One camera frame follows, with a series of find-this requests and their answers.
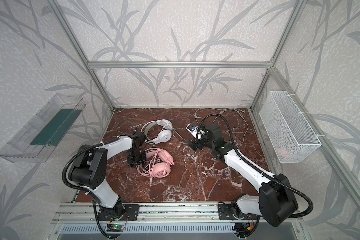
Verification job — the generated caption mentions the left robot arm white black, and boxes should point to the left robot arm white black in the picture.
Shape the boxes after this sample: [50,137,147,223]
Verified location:
[62,130,147,216]

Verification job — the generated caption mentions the pink headphones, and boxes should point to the pink headphones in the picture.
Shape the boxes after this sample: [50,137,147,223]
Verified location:
[137,148,174,178]

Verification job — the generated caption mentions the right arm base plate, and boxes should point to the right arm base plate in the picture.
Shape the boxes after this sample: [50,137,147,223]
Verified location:
[217,202,257,221]

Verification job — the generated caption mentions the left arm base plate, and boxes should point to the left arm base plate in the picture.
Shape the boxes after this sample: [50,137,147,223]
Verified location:
[98,204,140,221]

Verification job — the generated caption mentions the clear plastic wall bin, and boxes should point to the clear plastic wall bin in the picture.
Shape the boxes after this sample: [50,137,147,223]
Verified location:
[0,94,86,163]

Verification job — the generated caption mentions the right wiring connector board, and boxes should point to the right wiring connector board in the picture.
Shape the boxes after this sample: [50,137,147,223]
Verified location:
[232,224,257,238]

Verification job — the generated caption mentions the pink headphone cable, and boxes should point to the pink headphone cable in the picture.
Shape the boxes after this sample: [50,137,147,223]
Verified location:
[136,147,166,178]

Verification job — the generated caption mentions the aluminium front rail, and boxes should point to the aluminium front rail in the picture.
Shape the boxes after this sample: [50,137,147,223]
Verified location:
[50,202,304,225]

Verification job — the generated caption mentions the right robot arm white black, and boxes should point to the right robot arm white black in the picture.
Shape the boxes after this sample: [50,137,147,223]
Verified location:
[186,124,314,227]

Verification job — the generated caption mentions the pink item in basket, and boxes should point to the pink item in basket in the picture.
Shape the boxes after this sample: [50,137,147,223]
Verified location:
[277,147,291,160]

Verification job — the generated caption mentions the white wire mesh basket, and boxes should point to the white wire mesh basket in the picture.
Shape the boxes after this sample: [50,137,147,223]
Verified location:
[260,91,322,164]

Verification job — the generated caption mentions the green circuit board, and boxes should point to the green circuit board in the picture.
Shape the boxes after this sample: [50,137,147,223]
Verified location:
[107,223,125,232]

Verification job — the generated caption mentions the white headphones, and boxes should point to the white headphones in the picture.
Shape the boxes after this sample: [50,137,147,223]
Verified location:
[142,119,173,144]

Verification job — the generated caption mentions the white headphone cable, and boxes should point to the white headphone cable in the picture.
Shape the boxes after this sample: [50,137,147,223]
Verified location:
[171,107,253,151]

